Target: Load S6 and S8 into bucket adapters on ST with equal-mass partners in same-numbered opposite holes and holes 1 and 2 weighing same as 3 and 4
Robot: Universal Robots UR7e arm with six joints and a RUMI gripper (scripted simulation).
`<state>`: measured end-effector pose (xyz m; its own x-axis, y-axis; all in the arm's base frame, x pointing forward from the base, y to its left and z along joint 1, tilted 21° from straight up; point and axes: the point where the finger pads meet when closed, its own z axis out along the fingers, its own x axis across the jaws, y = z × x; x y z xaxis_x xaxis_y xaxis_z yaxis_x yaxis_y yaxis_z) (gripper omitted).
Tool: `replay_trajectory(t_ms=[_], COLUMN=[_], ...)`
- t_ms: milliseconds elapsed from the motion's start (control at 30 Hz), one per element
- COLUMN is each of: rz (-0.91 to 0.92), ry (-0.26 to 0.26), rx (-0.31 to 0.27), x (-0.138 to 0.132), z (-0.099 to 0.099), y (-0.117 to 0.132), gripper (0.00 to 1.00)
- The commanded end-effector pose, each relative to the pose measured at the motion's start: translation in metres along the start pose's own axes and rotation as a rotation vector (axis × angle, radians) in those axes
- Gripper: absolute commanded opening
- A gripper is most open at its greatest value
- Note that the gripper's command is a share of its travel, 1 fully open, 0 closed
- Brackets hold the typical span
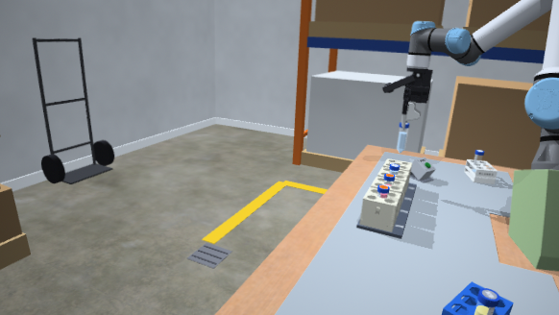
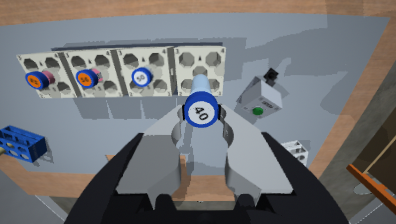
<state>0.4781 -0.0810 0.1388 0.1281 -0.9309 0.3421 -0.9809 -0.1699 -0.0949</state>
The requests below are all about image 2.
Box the grey flat mat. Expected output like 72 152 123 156
0 13 390 175

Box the grey sloped desk with green button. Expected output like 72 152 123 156
237 68 283 119

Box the white bucket adapter with holes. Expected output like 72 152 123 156
117 46 177 97
16 50 82 98
174 46 226 96
64 48 128 97

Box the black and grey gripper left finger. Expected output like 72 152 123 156
64 104 185 224

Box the blue tube rack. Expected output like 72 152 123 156
0 125 47 163

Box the light grey tube rack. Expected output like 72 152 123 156
281 140 308 166

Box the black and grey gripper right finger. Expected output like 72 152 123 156
218 103 349 224

